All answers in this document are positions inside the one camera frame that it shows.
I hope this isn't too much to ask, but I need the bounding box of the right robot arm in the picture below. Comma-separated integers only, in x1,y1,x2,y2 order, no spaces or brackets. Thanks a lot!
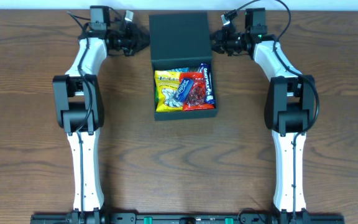
211,8,319,223

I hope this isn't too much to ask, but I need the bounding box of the dark purple chocolate bar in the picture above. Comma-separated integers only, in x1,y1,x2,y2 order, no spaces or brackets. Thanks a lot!
198,63,216,104

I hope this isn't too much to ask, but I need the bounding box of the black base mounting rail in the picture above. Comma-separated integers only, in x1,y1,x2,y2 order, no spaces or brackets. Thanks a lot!
30,212,345,224

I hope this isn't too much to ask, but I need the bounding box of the blue Eclipse mint box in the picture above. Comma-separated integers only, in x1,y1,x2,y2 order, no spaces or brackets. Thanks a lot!
173,78,194,103

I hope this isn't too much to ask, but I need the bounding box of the blue Oreo cookie pack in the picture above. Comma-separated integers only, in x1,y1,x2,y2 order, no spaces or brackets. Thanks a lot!
167,67,199,73

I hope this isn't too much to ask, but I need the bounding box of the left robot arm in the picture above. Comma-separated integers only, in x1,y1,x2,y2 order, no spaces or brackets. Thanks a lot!
52,6,150,223

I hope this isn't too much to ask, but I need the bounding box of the red Hacks candy bag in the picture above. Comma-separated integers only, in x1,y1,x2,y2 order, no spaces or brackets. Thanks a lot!
180,72,214,111

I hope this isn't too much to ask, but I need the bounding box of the yellow Hacks candy bag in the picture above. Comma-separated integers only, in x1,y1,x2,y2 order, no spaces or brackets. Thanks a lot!
154,70,183,113

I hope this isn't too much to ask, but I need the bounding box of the dark green box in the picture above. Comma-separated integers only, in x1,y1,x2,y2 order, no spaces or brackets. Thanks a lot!
149,12,218,121

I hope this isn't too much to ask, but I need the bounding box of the green Haribo worms bag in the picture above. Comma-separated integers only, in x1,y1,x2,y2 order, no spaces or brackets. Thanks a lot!
154,86,159,105

